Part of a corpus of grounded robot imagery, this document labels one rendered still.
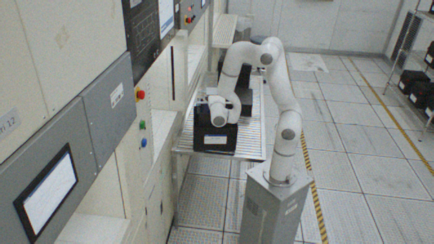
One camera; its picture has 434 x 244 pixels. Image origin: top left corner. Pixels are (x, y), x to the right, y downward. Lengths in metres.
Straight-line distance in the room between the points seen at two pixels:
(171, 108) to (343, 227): 1.64
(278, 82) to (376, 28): 5.09
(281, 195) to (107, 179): 0.90
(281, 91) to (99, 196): 0.94
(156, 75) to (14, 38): 1.44
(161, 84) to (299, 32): 4.42
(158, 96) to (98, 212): 0.94
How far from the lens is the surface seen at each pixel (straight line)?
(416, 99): 4.52
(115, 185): 1.34
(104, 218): 1.50
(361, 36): 6.45
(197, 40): 3.45
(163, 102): 2.14
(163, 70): 2.03
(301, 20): 6.13
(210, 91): 1.88
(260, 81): 2.94
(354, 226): 2.80
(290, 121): 1.52
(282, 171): 1.74
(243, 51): 1.45
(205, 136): 1.88
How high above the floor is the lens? 1.95
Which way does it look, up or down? 32 degrees down
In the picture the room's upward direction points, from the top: 3 degrees clockwise
